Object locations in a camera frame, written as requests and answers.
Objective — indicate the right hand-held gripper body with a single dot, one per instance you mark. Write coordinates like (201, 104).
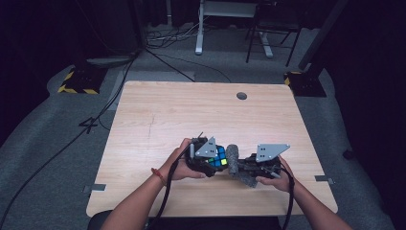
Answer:
(271, 151)

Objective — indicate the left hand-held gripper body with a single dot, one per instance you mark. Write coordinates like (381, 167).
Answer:
(206, 148)

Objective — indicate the grey fleece cloth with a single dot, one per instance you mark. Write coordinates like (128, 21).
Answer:
(233, 158)

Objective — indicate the multicoloured puzzle cube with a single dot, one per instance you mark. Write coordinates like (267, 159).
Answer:
(220, 158)

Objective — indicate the person's right hand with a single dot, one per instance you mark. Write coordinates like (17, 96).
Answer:
(282, 183)

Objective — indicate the person's left hand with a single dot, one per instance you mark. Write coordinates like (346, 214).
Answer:
(175, 166)

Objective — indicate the person's black clothing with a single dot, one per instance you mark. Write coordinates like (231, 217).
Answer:
(207, 224)

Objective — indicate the round grey table grommet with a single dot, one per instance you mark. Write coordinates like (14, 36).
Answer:
(241, 96)

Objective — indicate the black yellow-striped stand base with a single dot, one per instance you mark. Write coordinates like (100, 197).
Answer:
(83, 81)
(304, 84)

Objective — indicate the black metal chair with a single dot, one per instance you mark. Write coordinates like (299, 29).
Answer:
(274, 25)

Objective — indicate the black slanted stand pole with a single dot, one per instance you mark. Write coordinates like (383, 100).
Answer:
(322, 35)

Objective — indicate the grey table edge bracket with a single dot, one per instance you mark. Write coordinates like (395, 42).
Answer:
(323, 179)
(95, 188)

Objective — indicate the white desk frame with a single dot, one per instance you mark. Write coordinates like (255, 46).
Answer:
(199, 35)

